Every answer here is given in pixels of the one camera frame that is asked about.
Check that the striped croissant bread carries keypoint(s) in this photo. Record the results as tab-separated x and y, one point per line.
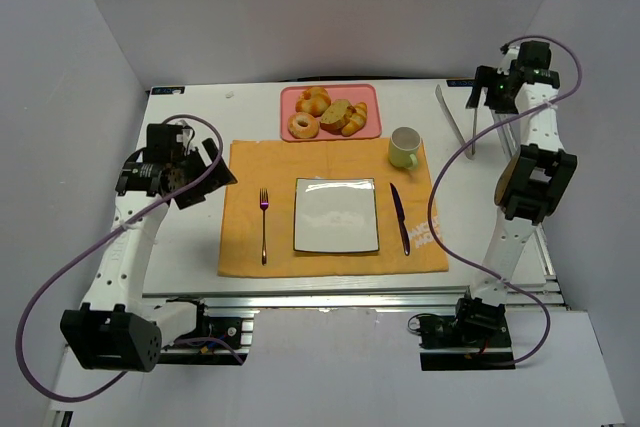
357	119

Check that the right blue corner label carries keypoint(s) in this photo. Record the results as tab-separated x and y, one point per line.
465	83

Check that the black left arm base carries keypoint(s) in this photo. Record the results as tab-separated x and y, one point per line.
215	340

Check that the white square plate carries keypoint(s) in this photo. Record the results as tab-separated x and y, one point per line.
335	216

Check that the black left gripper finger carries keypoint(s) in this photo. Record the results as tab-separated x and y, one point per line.
186	198
221	175

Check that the round striped bread roll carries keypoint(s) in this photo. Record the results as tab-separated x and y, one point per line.
313	101

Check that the blue corner label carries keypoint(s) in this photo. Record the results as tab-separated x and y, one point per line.
168	90
465	83

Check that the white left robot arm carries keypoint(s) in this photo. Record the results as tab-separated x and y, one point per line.
114	329

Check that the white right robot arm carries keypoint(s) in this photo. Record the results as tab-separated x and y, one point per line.
523	86

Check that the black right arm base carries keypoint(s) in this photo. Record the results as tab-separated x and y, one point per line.
460	339

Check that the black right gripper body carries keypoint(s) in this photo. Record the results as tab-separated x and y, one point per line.
482	85

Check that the left blue corner label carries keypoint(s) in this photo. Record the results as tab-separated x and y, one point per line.
168	90

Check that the orange cloth placemat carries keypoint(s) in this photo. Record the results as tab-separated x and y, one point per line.
276	165

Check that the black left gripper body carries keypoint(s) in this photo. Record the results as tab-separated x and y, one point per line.
198	179

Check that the metal serving tongs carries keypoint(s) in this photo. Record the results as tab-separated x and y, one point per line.
471	149

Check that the purple table knife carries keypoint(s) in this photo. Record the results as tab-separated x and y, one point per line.
400	215

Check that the purple metal fork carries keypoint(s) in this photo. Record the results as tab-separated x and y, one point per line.
264	205

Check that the sliced loaf bread piece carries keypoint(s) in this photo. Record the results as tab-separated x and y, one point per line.
336	116

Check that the pink plastic tray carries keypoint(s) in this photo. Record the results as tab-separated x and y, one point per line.
354	92

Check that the sugared donut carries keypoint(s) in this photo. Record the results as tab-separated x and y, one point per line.
302	125

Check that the aluminium table frame rail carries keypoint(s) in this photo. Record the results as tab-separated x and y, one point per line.
184	260

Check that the light green mug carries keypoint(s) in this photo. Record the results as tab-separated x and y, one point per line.
404	144

